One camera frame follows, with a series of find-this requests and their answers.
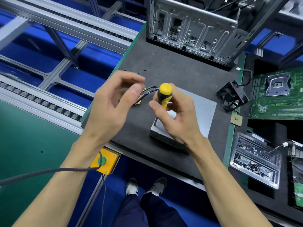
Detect clear plastic screw tray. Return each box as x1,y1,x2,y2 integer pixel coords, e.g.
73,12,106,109
229,132,283,189

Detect silver heatsink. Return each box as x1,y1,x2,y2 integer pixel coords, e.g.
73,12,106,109
288,140,303,159

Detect aluminium conveyor frame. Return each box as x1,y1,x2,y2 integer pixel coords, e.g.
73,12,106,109
0,0,303,135

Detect yellow handled screwdriver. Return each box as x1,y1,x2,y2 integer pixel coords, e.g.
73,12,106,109
157,83,173,109

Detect yellow button box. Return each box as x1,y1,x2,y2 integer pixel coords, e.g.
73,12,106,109
89,148,121,175

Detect small square processor chip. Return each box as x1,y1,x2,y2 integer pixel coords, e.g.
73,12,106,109
230,114,243,127

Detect thin black cable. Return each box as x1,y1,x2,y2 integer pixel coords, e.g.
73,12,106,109
0,149,107,227

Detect person's left hand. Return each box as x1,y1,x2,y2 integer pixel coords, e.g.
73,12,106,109
80,71,147,149

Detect person's dark trousers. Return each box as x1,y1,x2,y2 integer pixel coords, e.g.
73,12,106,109
111,191,190,227

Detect person's left shoe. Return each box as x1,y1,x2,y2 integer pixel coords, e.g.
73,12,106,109
125,178,139,196

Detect person's left forearm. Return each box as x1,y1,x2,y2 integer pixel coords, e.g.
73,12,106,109
12,135,105,227

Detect person's right hand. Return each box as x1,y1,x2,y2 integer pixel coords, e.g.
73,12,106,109
148,84,204,152

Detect black cooling fan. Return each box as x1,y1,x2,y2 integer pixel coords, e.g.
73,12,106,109
216,68,253,112

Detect person's right shoe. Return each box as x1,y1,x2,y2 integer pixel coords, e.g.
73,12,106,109
144,177,168,197

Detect black foam parts tray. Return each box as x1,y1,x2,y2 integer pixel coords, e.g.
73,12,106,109
234,54,303,223

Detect person's right forearm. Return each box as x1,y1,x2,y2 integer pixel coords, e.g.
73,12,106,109
187,137,273,227

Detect person's shoe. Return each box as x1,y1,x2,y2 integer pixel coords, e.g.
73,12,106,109
144,177,168,197
125,178,139,196

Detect silver computer tower chassis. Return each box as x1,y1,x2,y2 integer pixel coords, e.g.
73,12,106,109
144,0,292,70

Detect black foam work mat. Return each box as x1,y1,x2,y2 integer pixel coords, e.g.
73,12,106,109
81,26,247,183

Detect green motherboard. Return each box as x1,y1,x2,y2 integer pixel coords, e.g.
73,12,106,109
247,67,303,121

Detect black hard disk drive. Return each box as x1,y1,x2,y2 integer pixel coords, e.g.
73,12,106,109
291,158,303,208

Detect grey power supply cover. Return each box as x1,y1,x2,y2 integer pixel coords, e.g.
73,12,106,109
150,86,218,153

